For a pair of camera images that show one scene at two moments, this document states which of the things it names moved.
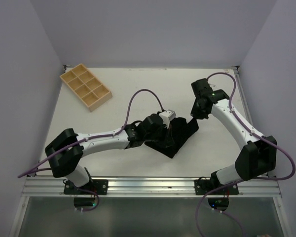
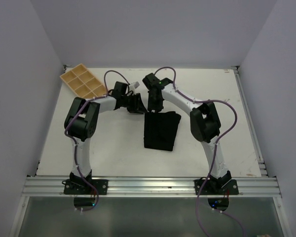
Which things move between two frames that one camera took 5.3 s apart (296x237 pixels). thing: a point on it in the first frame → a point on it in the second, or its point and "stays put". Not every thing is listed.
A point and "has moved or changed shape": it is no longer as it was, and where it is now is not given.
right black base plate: x=203 y=186 stays put
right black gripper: x=198 y=114 → x=157 y=107
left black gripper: x=168 y=140 → x=135 y=108
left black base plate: x=100 y=187 stays put
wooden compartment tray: x=87 y=86 stays put
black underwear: x=182 y=131 has moved or changed shape
